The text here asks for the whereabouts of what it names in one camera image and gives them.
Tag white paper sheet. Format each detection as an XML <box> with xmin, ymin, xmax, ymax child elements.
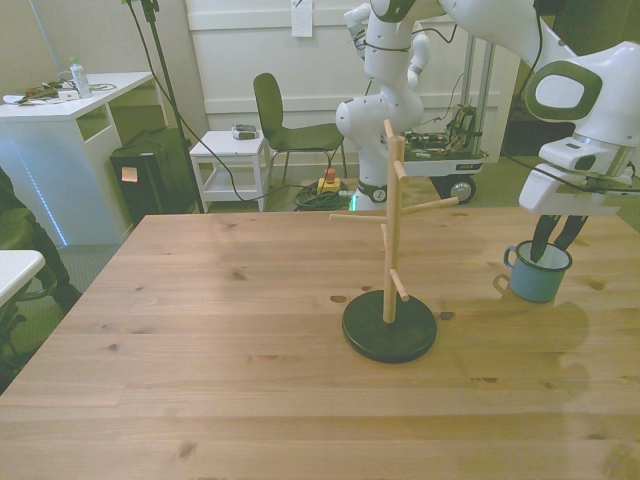
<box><xmin>290</xmin><ymin>0</ymin><xmax>314</xmax><ymax>39</ymax></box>

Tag clear plastic bottle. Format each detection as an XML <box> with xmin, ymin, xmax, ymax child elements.
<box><xmin>68</xmin><ymin>55</ymin><xmax>94</xmax><ymax>99</ymax></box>

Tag small white side table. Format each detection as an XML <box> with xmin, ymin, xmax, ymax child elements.
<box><xmin>188</xmin><ymin>128</ymin><xmax>272</xmax><ymax>214</ymax></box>

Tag wooden mug tree black base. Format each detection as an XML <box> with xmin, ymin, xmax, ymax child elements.
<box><xmin>328</xmin><ymin>118</ymin><xmax>460</xmax><ymax>364</ymax></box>

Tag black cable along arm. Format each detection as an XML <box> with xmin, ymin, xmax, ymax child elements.
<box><xmin>507</xmin><ymin>0</ymin><xmax>640</xmax><ymax>194</ymax></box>

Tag tangled wires and tools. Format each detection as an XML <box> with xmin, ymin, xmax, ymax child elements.
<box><xmin>2</xmin><ymin>79</ymin><xmax>69</xmax><ymax>107</ymax></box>

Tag dark green chair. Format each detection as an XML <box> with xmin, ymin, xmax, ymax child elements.
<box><xmin>252</xmin><ymin>72</ymin><xmax>347</xmax><ymax>187</ymax></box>

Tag yellow emergency stop button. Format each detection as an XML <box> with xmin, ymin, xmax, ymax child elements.
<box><xmin>317</xmin><ymin>168</ymin><xmax>342</xmax><ymax>197</ymax></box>

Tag coiled floor cables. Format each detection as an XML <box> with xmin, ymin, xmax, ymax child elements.
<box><xmin>292</xmin><ymin>182</ymin><xmax>359</xmax><ymax>212</ymax></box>

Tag person in dark clothes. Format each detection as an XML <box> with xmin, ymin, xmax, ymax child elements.
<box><xmin>0</xmin><ymin>167</ymin><xmax>84</xmax><ymax>311</ymax></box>

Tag white rounded tabletop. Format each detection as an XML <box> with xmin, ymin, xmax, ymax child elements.
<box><xmin>0</xmin><ymin>249</ymin><xmax>47</xmax><ymax>307</ymax></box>

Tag black computer tower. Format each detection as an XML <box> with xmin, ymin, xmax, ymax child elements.
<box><xmin>109</xmin><ymin>128</ymin><xmax>197</xmax><ymax>226</ymax></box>

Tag blue enamel mug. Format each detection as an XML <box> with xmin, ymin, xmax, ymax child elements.
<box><xmin>502</xmin><ymin>240</ymin><xmax>574</xmax><ymax>305</ymax></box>

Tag mobile cart with electronics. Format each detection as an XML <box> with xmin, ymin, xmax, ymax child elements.
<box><xmin>399</xmin><ymin>37</ymin><xmax>494</xmax><ymax>207</ymax></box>

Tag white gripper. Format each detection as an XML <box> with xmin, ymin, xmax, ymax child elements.
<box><xmin>518</xmin><ymin>172</ymin><xmax>627</xmax><ymax>265</ymax></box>

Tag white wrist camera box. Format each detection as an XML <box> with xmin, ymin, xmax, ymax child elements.
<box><xmin>538</xmin><ymin>137</ymin><xmax>632</xmax><ymax>177</ymax></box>

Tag white desk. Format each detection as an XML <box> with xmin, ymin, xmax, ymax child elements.
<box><xmin>0</xmin><ymin>71</ymin><xmax>156</xmax><ymax>247</ymax></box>

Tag black tripod camera stand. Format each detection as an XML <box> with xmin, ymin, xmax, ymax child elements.
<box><xmin>122</xmin><ymin>0</ymin><xmax>206</xmax><ymax>214</ymax></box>

